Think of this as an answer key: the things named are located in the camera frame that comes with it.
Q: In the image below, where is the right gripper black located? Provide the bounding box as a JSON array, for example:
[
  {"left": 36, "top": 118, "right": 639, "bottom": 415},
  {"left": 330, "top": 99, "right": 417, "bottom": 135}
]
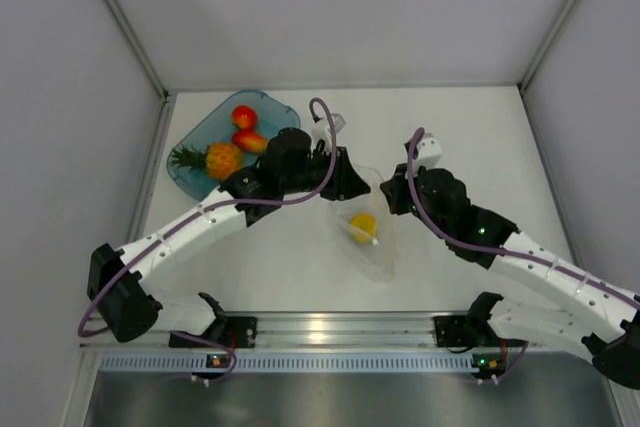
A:
[{"left": 381, "top": 160, "right": 449, "bottom": 240}]

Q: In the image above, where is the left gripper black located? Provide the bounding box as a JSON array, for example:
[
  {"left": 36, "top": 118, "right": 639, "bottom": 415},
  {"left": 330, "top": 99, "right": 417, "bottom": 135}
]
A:
[{"left": 281, "top": 145, "right": 371, "bottom": 202}]

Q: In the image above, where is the clear zip top bag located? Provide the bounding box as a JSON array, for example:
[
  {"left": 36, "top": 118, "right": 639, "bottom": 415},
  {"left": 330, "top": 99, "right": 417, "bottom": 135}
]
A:
[{"left": 327, "top": 165, "right": 397, "bottom": 283}]

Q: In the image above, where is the fake yellow lemon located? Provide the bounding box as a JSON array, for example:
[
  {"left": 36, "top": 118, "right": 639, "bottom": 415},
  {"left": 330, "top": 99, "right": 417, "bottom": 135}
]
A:
[{"left": 348, "top": 213, "right": 377, "bottom": 244}]

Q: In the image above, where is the fake red yellow mango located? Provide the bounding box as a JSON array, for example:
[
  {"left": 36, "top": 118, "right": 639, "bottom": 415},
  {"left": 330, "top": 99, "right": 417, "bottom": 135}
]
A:
[{"left": 231, "top": 129, "right": 269, "bottom": 155}]

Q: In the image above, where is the fake red apple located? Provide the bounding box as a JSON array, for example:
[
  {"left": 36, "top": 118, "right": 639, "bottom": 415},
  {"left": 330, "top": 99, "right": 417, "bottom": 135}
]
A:
[{"left": 231, "top": 105, "right": 259, "bottom": 130}]

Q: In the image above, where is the fake pineapple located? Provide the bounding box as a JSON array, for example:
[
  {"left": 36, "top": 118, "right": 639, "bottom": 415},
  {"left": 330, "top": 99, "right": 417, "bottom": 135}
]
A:
[{"left": 169, "top": 142, "right": 244, "bottom": 181}]

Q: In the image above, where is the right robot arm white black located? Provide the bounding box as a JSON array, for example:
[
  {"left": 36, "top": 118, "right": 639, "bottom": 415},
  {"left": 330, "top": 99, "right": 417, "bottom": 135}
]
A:
[{"left": 380, "top": 164, "right": 639, "bottom": 389}]

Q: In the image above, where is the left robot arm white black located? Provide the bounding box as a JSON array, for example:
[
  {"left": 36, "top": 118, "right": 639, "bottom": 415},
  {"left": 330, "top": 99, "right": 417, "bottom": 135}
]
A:
[{"left": 87, "top": 128, "right": 371, "bottom": 347}]

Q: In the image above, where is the teal plastic bin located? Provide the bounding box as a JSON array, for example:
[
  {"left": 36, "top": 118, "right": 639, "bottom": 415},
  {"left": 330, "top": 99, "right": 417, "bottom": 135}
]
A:
[{"left": 166, "top": 89, "right": 300, "bottom": 200}]

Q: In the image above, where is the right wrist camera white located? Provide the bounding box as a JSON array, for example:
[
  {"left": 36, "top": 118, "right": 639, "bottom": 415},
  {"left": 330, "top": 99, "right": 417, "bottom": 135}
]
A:
[{"left": 404, "top": 132, "right": 443, "bottom": 174}]

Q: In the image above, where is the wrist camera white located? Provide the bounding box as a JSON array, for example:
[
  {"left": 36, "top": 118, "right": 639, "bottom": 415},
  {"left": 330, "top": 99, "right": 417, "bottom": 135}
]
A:
[
  {"left": 404, "top": 132, "right": 443, "bottom": 174},
  {"left": 311, "top": 114, "right": 346, "bottom": 150}
]

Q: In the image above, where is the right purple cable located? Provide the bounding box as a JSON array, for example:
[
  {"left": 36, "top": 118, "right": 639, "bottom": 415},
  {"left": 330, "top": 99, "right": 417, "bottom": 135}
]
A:
[{"left": 405, "top": 127, "right": 640, "bottom": 383}]

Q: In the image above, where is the purple cable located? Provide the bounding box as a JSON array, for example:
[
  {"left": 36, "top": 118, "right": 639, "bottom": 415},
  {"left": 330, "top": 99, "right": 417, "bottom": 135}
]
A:
[
  {"left": 405, "top": 127, "right": 640, "bottom": 383},
  {"left": 77, "top": 97, "right": 337, "bottom": 388}
]

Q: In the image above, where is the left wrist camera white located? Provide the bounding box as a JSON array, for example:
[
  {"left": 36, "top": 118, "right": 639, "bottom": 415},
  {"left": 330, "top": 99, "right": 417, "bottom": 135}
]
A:
[{"left": 311, "top": 114, "right": 346, "bottom": 150}]

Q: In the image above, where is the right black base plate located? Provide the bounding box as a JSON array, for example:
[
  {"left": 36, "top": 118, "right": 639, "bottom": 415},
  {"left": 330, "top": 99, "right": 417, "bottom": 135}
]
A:
[{"left": 433, "top": 315, "right": 501, "bottom": 349}]

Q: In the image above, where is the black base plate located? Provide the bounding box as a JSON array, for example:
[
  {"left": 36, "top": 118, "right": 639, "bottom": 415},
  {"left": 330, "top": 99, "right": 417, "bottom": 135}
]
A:
[
  {"left": 169, "top": 315, "right": 258, "bottom": 349},
  {"left": 433, "top": 315, "right": 501, "bottom": 349}
]

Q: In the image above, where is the aluminium mounting rail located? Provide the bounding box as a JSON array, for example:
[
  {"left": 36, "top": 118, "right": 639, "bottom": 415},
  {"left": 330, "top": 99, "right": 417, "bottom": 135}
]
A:
[{"left": 79, "top": 310, "right": 501, "bottom": 349}]

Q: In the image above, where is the white slotted cable duct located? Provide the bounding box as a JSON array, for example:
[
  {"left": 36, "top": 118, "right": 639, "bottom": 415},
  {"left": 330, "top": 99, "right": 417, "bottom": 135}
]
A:
[{"left": 99, "top": 352, "right": 483, "bottom": 374}]

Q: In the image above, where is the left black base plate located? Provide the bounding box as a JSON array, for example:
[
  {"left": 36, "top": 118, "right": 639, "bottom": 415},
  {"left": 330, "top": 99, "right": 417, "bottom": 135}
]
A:
[{"left": 169, "top": 315, "right": 258, "bottom": 349}]

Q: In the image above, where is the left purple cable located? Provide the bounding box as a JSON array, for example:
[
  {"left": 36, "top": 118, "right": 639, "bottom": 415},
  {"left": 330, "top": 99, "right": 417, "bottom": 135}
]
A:
[{"left": 77, "top": 97, "right": 337, "bottom": 388}]

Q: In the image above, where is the right aluminium frame post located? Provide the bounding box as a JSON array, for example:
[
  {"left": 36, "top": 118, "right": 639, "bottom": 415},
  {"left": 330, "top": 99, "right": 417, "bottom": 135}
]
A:
[{"left": 518, "top": 0, "right": 581, "bottom": 95}]

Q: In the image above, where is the aluminium frame post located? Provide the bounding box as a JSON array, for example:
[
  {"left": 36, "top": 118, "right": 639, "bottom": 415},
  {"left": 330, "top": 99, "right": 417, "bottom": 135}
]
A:
[
  {"left": 518, "top": 0, "right": 581, "bottom": 95},
  {"left": 101, "top": 0, "right": 168, "bottom": 99}
]

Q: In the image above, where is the left aluminium frame post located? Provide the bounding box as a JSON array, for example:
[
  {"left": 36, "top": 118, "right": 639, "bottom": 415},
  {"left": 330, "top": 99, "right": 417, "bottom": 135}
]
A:
[{"left": 101, "top": 0, "right": 168, "bottom": 99}]

